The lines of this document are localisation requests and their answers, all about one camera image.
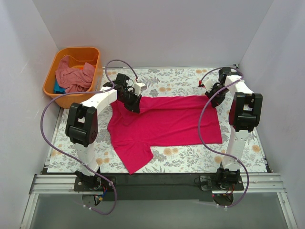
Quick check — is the magenta t shirt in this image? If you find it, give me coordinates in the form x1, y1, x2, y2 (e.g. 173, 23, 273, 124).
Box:
107, 95, 223, 174

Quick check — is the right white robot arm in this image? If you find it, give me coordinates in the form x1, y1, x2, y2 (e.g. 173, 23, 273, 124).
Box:
203, 67, 263, 190

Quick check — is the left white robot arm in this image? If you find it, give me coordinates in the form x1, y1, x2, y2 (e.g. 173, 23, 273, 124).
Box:
65, 73, 147, 191

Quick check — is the floral table mat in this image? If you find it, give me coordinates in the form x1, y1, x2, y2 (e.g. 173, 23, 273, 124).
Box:
46, 68, 267, 173

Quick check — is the salmon pink t shirt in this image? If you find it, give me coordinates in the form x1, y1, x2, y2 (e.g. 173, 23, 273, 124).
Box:
55, 56, 95, 93

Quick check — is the orange plastic basket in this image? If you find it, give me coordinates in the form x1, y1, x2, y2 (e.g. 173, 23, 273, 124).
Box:
42, 46, 103, 108

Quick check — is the teal garment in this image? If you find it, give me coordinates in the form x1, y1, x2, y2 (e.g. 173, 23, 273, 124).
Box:
53, 80, 65, 94

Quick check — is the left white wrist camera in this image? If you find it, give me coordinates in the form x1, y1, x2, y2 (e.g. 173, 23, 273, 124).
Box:
133, 82, 147, 96

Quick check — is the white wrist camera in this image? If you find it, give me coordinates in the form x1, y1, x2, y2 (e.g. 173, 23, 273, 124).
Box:
198, 79, 214, 92
133, 82, 147, 96

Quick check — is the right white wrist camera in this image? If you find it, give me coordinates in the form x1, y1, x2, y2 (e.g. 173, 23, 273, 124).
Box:
198, 79, 214, 92

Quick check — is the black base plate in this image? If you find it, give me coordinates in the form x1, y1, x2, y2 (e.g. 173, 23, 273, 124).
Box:
73, 173, 245, 201

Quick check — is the aluminium frame rail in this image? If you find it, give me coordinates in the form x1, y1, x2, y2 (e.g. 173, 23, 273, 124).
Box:
20, 173, 297, 229

